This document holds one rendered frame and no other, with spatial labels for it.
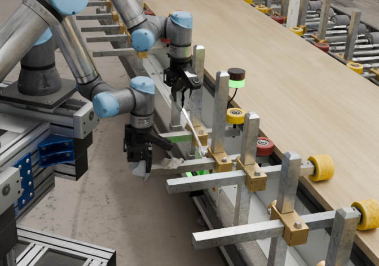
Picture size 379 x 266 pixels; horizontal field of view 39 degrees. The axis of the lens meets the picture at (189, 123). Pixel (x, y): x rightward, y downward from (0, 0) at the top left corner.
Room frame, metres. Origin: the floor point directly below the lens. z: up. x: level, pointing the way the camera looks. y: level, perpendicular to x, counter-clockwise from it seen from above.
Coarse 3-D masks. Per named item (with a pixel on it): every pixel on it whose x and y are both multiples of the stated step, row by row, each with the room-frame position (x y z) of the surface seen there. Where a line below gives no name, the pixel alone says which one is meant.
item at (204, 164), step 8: (192, 160) 1.58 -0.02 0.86; (200, 160) 1.58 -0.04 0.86; (208, 160) 1.58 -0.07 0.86; (232, 160) 1.60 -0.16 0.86; (256, 160) 1.62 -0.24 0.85; (264, 160) 1.63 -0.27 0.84; (152, 168) 1.51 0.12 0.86; (160, 168) 1.51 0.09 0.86; (184, 168) 1.54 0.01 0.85; (192, 168) 1.55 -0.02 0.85; (200, 168) 1.56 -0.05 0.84; (208, 168) 1.57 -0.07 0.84; (152, 176) 1.50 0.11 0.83
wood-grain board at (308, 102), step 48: (144, 0) 3.61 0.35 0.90; (192, 0) 3.68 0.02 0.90; (240, 0) 3.75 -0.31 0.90; (192, 48) 2.64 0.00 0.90; (240, 48) 2.68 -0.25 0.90; (288, 48) 2.72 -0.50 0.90; (240, 96) 2.05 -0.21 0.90; (288, 96) 2.08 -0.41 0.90; (336, 96) 2.10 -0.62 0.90; (288, 144) 1.65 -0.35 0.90; (336, 144) 1.67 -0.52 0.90; (336, 192) 1.36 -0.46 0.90
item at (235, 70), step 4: (232, 68) 1.67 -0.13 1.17; (236, 68) 1.67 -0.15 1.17; (240, 68) 1.67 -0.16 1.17; (232, 72) 1.63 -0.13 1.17; (236, 72) 1.63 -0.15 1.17; (240, 72) 1.64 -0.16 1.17; (232, 80) 1.63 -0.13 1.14; (228, 88) 1.63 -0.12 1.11; (236, 88) 1.65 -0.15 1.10; (228, 92) 1.63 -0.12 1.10; (228, 104) 1.65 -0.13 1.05
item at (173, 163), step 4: (164, 160) 1.54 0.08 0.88; (168, 160) 1.54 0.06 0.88; (172, 160) 1.54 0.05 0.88; (176, 160) 1.54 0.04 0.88; (180, 160) 1.55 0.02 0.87; (160, 164) 1.54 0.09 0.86; (164, 164) 1.53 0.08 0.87; (168, 164) 1.53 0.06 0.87; (172, 164) 1.52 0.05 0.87; (176, 164) 1.53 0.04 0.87; (180, 164) 1.54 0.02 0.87; (164, 168) 1.51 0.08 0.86; (168, 168) 1.51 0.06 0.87; (172, 168) 1.51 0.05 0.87; (176, 168) 1.52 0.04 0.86
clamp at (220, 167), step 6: (210, 150) 1.63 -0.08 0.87; (210, 156) 1.62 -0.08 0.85; (216, 156) 1.59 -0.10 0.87; (222, 156) 1.60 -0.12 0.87; (216, 162) 1.57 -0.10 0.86; (222, 162) 1.55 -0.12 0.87; (228, 162) 1.56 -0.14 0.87; (216, 168) 1.56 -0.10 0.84; (222, 168) 1.55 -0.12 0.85; (228, 168) 1.55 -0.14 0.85
